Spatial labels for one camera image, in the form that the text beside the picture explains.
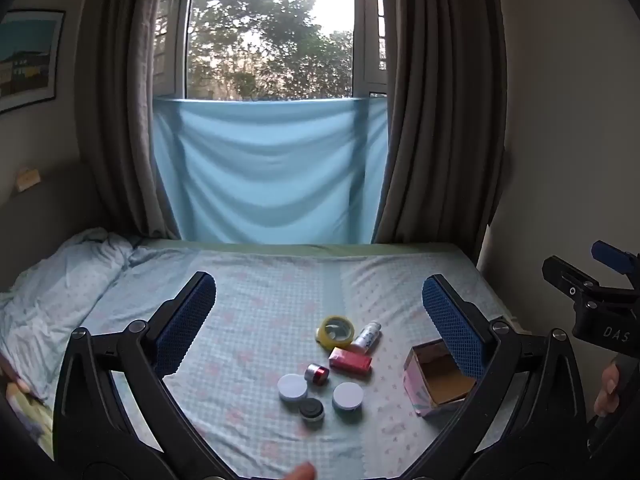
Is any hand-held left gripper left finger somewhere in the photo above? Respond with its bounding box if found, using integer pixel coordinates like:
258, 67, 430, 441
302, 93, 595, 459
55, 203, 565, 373
52, 271, 236, 480

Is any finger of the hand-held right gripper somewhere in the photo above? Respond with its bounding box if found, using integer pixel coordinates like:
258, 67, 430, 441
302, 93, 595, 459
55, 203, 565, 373
542, 256, 601, 307
591, 240, 640, 277

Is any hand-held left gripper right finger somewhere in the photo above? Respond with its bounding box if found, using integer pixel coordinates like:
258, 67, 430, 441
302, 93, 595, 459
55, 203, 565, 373
400, 274, 587, 480

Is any cardboard box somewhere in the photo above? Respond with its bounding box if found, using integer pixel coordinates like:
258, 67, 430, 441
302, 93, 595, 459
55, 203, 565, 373
403, 338, 478, 418

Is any small white bottle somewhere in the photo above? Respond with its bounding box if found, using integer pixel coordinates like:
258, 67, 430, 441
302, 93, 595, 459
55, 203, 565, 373
351, 322, 383, 353

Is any red box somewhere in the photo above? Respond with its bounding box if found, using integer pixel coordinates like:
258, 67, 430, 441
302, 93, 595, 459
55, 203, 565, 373
328, 347, 373, 374

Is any yellow tape roll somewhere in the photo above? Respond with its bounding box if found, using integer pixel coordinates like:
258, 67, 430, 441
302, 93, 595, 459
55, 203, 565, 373
315, 315, 356, 352

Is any small white lidded jar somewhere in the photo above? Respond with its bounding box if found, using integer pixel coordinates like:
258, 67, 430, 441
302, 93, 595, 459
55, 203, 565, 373
278, 374, 309, 402

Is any green jar with white lid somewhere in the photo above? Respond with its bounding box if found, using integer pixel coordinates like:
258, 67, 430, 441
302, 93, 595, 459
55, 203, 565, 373
332, 382, 364, 412

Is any small red and silver jar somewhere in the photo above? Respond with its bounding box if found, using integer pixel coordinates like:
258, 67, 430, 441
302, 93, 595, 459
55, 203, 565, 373
304, 363, 331, 386

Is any small black and white jar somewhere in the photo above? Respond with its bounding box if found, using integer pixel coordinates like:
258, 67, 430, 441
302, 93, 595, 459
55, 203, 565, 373
299, 398, 326, 423

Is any person's right hand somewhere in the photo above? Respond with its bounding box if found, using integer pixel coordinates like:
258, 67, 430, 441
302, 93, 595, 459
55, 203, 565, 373
594, 360, 622, 417

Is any crumpled light blue duvet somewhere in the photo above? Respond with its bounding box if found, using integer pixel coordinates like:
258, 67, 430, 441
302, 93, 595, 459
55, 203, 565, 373
0, 227, 135, 403

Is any green mattress cover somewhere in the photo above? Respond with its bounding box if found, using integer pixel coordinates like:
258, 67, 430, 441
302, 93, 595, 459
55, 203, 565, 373
135, 239, 476, 261

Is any yellow printed pillow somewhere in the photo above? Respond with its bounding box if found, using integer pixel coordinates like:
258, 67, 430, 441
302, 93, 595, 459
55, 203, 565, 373
0, 375, 55, 458

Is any light blue hanging cloth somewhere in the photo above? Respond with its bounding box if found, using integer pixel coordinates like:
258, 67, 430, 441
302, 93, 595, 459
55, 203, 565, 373
152, 96, 390, 246

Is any grey-brown curtain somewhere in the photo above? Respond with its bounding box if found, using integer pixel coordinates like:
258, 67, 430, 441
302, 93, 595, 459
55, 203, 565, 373
372, 0, 511, 246
75, 0, 193, 241

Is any window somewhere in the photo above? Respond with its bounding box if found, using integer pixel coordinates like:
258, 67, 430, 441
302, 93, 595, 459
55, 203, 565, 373
152, 0, 392, 102

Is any framed wall picture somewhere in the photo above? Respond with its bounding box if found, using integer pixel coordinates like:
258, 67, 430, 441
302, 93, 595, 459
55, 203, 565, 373
0, 9, 67, 114

